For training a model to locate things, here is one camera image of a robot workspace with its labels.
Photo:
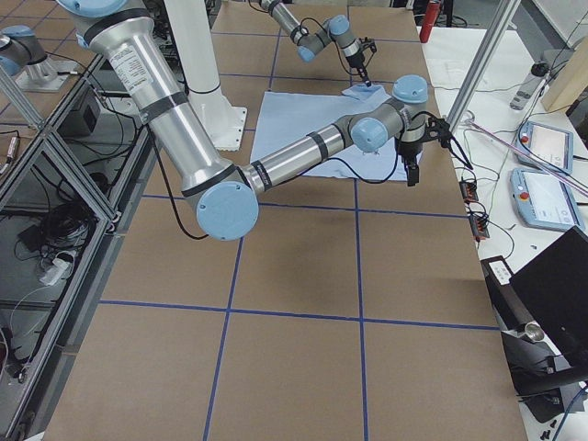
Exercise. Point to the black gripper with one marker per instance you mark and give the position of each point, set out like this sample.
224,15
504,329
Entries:
408,153
356,62

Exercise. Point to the light blue t-shirt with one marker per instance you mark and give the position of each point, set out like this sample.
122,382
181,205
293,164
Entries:
286,117

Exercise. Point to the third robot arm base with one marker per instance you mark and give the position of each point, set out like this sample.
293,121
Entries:
23,58

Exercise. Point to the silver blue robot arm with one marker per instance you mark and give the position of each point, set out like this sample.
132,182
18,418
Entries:
222,194
311,37

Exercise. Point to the orange circuit board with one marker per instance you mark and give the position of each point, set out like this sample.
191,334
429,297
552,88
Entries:
478,222
468,191

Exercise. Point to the metal reacher grabber tool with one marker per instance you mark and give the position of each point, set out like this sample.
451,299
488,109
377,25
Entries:
537,162

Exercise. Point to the red cylinder bottle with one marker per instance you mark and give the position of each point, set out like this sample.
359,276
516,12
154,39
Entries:
430,18

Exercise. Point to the near teach pendant tablet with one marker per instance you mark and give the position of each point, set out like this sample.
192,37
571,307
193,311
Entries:
543,202

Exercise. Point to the teach pendant tablet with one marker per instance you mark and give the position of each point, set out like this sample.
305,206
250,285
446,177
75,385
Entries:
548,145
543,202

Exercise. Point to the far teach pendant tablet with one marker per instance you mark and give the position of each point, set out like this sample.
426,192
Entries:
548,145

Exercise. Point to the black laptop on stand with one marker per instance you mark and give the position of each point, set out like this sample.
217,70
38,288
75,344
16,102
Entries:
543,308

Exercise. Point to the white power strip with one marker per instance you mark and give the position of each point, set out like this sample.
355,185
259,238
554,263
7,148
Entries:
60,265

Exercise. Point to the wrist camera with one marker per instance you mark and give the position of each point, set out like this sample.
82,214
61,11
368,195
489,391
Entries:
439,130
368,44

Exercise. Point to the aluminium frame post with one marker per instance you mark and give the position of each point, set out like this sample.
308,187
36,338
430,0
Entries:
482,58

